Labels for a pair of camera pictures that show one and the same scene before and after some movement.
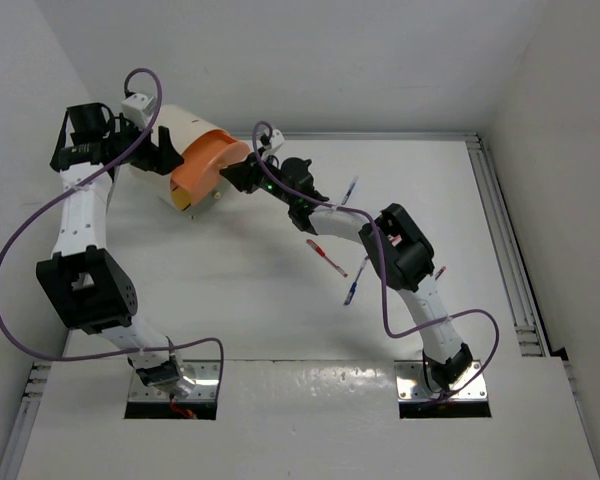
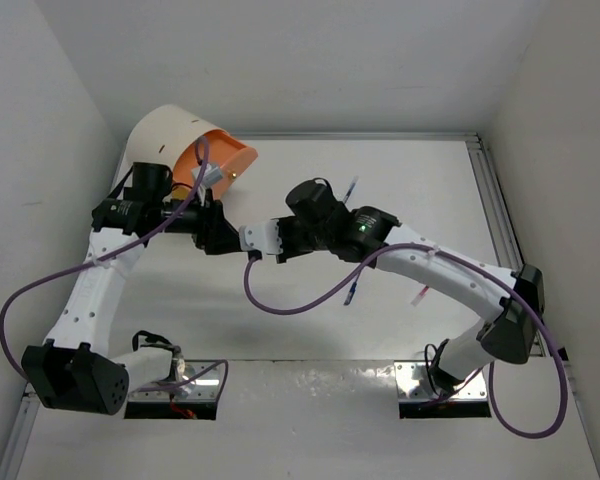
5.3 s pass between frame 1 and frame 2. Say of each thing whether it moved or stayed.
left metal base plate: stayed
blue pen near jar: stayed
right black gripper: moved
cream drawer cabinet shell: stayed
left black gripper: moved
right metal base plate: stayed
